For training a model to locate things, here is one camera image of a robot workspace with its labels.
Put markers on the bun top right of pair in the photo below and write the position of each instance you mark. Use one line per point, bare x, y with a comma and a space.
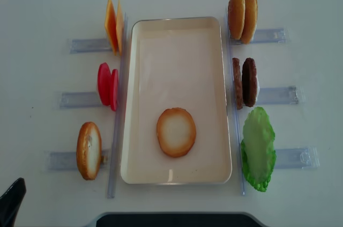
250, 22

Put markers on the clear long strip left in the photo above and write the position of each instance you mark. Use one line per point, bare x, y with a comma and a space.
116, 147

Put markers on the bun top left of pair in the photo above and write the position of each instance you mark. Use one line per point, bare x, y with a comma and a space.
236, 17

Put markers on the clear rail holder right bread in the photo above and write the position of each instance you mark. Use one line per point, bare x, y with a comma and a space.
274, 35

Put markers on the brown meat patty thin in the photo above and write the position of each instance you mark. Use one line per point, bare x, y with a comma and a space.
237, 83

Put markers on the orange cheese slice outer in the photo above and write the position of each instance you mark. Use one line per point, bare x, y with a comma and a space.
110, 26

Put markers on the clear long strip right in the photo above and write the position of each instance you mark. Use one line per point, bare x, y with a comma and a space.
236, 122

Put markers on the clear rail holder bread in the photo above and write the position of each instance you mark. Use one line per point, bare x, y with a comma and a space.
66, 161
274, 35

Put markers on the clear long strip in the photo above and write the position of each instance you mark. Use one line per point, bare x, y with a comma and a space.
116, 147
236, 122

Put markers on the orange cheese slice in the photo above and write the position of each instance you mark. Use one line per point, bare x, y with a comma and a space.
110, 26
119, 27

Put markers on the red tomato slice inner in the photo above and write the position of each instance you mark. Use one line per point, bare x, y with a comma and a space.
114, 89

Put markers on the orange cheese slice inner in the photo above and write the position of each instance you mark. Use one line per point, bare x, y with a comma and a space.
119, 27

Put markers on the clear rail holder tomato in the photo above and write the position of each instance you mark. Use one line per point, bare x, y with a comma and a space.
71, 100

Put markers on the bun of pair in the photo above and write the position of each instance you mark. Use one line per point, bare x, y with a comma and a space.
250, 22
236, 17

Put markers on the bun slice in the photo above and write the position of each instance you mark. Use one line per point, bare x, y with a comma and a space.
176, 132
89, 147

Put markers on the clear rail holder patties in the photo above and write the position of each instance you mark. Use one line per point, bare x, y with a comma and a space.
287, 95

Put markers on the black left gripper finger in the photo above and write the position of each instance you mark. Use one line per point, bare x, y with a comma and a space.
11, 201

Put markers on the clear rail holder left bread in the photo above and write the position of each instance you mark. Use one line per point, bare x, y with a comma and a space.
66, 161

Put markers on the dark brown meat patty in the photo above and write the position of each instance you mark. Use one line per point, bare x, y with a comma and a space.
249, 82

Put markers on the cream rectangular tray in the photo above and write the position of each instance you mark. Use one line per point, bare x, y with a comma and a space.
176, 63

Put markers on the green lettuce leaf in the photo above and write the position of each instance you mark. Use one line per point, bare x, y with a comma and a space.
257, 149

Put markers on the red tomato slice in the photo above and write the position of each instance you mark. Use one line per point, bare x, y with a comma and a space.
114, 89
103, 83

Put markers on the clear rail holder cheese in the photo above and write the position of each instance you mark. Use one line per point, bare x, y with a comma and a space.
88, 45

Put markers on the black base bottom edge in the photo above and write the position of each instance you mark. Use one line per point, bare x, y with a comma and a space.
175, 219

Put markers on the red tomato slice outer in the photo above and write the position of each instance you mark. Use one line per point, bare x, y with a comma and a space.
103, 83

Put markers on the clear rail holder lettuce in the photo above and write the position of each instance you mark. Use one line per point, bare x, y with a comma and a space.
297, 158

